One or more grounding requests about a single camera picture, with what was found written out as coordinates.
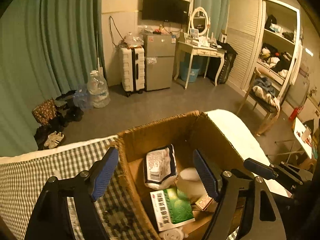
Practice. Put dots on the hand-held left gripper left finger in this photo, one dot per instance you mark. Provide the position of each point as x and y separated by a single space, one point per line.
105 175

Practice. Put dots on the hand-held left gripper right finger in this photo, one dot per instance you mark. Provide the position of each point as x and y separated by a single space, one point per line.
205 175

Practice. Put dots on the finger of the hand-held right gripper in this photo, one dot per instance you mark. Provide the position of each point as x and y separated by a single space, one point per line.
258 167

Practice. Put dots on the white rounded object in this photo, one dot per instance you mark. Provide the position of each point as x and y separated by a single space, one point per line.
188 180

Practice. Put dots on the orange and cream medicine box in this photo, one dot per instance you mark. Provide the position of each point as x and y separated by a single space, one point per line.
203 203

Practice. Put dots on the green and white medicine box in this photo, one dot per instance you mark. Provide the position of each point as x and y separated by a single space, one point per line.
175 207

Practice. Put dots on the black white snack packet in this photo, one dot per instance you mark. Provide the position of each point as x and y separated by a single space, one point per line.
160 165

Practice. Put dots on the brown cardboard box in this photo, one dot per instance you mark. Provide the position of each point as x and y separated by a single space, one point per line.
155 135

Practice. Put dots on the white folding table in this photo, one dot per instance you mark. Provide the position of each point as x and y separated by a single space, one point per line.
301 132

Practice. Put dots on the pair of white sneakers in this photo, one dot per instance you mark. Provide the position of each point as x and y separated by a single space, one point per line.
53 140

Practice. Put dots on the wooden chair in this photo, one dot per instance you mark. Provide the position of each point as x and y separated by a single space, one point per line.
265 105

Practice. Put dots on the red fire extinguisher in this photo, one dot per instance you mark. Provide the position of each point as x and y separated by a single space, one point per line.
296 113

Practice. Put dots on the pile of black shoes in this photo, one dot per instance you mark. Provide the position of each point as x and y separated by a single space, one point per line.
70 112

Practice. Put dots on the pile of clothes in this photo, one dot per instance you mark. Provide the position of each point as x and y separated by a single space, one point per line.
263 90

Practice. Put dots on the checked bed sheet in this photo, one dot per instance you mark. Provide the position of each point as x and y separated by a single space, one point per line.
25 177

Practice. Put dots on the crushed blue plastic bottles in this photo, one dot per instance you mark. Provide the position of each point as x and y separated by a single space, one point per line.
82 97

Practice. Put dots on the large clear water jug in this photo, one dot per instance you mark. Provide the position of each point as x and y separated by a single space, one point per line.
98 90

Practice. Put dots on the floral patterned bag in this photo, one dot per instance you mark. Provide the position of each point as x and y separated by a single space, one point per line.
45 111

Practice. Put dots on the blue waste bin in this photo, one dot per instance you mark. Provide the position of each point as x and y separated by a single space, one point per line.
190 70

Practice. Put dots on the white suitcase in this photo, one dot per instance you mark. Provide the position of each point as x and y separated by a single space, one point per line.
131 70

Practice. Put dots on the black bag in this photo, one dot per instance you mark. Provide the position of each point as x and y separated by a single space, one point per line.
225 62

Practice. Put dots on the silver mini fridge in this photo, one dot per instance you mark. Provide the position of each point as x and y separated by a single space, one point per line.
160 65

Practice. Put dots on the white dressing table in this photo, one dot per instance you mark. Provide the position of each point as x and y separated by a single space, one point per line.
197 48

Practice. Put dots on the white open wardrobe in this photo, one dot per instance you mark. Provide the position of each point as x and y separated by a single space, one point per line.
247 37

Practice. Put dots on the clear plastic bag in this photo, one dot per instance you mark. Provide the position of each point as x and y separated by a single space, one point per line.
132 40

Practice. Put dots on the wide green curtain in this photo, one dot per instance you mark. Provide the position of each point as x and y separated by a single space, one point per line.
45 42

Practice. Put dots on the white oval vanity mirror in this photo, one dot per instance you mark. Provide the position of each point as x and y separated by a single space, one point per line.
200 21

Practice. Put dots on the narrow green curtain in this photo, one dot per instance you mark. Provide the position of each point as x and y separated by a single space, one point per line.
212 2

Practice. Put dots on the black wall television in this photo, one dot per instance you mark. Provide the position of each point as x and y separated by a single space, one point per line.
166 7

